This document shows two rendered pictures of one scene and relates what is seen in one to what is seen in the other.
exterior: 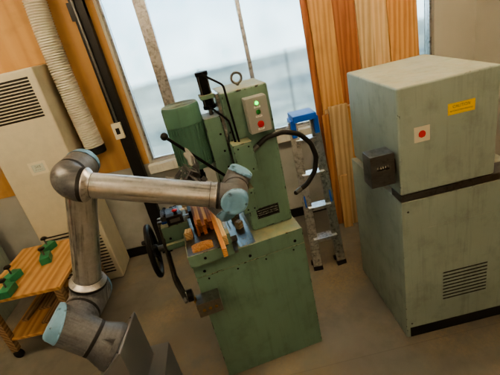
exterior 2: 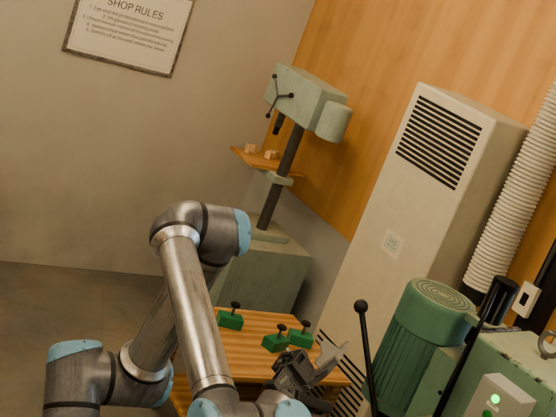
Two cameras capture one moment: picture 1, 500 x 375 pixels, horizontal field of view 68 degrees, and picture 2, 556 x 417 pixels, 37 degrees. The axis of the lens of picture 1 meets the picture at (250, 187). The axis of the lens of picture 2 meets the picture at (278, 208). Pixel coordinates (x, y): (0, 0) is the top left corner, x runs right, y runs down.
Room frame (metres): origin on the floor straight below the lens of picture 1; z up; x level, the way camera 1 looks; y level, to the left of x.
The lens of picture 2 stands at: (0.31, -1.04, 2.11)
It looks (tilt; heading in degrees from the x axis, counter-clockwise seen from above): 16 degrees down; 55
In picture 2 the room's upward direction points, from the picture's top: 21 degrees clockwise
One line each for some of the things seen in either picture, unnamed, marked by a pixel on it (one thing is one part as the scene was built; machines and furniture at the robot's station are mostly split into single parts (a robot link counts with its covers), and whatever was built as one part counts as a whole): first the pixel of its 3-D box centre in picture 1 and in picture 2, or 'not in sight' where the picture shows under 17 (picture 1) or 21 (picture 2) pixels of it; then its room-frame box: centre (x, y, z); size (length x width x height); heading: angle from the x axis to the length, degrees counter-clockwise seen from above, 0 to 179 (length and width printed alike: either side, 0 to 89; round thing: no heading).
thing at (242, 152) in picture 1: (243, 156); not in sight; (1.62, -0.01, 1.23); 0.09 x 0.08 x 0.15; 99
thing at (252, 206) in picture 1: (247, 197); not in sight; (1.61, 0.02, 1.02); 0.09 x 0.07 x 0.12; 9
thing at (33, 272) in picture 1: (51, 288); (245, 381); (2.32, 1.60, 0.32); 0.66 x 0.57 x 0.64; 179
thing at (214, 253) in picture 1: (193, 228); not in sight; (1.70, 0.34, 0.87); 0.61 x 0.30 x 0.06; 9
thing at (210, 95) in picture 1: (206, 90); (492, 314); (1.76, 0.09, 1.54); 0.08 x 0.08 x 0.17; 9
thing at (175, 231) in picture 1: (175, 226); not in sight; (1.69, 0.42, 0.91); 0.15 x 0.14 x 0.09; 9
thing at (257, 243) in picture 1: (239, 231); not in sight; (1.75, 0.11, 0.76); 0.57 x 0.45 x 0.09; 99
